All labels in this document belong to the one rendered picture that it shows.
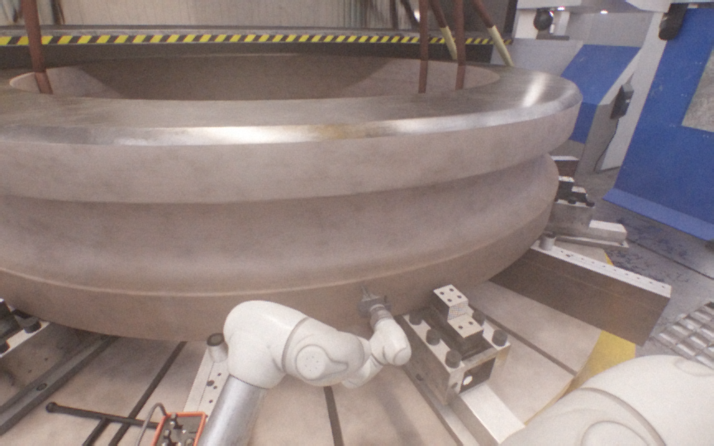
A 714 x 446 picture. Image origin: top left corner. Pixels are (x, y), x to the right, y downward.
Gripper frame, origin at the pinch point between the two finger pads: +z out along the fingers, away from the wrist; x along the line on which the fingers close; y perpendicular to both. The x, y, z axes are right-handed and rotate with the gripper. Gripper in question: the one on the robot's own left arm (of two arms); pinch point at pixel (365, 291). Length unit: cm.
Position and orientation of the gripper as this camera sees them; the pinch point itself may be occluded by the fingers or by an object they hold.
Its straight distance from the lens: 155.9
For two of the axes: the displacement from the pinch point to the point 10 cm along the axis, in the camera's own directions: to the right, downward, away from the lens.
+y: 0.2, -8.8, -4.8
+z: -3.2, -4.6, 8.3
